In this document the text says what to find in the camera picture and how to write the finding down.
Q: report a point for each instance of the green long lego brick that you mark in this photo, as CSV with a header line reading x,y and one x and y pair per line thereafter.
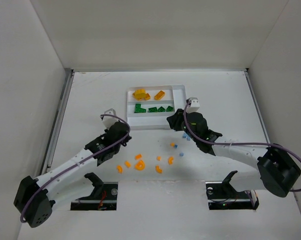
x,y
152,110

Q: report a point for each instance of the yellow square lego brick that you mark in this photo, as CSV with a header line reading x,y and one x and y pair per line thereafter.
x,y
147,97

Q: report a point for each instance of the orange round figure piece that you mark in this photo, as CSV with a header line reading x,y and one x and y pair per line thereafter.
x,y
139,94

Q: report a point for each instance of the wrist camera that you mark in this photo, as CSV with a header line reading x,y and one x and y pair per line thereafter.
x,y
108,118
193,104

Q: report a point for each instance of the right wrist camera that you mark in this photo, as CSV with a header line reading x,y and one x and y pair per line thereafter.
x,y
193,104

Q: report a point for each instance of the yellow long lego brick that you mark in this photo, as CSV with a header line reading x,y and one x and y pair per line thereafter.
x,y
159,95

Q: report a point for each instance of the orange round lego piece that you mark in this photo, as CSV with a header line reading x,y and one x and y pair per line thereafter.
x,y
140,165

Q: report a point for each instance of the green square lego brick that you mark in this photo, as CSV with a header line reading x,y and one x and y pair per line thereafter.
x,y
161,109

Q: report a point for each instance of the orange curved lego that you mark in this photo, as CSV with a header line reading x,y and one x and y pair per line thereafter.
x,y
119,169
158,169
170,160

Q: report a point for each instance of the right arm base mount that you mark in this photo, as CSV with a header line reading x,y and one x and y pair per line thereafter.
x,y
222,196

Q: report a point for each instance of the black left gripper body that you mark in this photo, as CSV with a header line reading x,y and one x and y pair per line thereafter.
x,y
124,139

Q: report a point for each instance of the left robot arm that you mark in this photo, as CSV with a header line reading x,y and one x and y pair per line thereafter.
x,y
36,198

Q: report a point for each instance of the orange small lego block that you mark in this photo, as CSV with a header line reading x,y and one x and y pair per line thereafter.
x,y
127,164

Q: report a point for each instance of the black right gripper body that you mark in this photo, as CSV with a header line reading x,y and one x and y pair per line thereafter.
x,y
175,120

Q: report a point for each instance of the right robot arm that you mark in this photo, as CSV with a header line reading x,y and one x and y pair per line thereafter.
x,y
274,169

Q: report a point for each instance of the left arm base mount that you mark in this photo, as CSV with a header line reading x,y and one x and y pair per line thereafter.
x,y
102,197

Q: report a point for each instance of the white divided sorting tray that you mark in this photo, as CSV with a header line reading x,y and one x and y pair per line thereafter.
x,y
175,96

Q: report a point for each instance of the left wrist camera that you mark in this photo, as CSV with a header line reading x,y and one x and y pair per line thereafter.
x,y
108,118

